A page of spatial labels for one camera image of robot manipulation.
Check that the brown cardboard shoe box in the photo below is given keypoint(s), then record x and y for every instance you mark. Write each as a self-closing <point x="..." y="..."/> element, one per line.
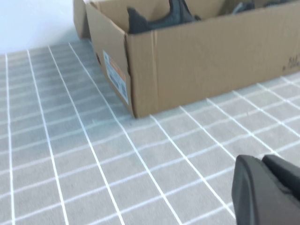
<point x="206" y="65"/>

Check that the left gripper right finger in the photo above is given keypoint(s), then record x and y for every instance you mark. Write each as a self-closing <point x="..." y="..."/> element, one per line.
<point x="286" y="177"/>

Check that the black knit sneaker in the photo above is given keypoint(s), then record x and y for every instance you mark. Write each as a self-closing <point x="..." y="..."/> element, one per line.
<point x="242" y="6"/>

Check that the black sneaker with white tongue label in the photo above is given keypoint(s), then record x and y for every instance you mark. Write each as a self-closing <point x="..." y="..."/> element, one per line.
<point x="140" y="23"/>

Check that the grey white-checked tablecloth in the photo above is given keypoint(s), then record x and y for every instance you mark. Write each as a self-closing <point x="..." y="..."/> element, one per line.
<point x="93" y="164"/>

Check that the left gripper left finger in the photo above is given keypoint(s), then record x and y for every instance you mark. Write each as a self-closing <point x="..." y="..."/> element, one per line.
<point x="253" y="201"/>

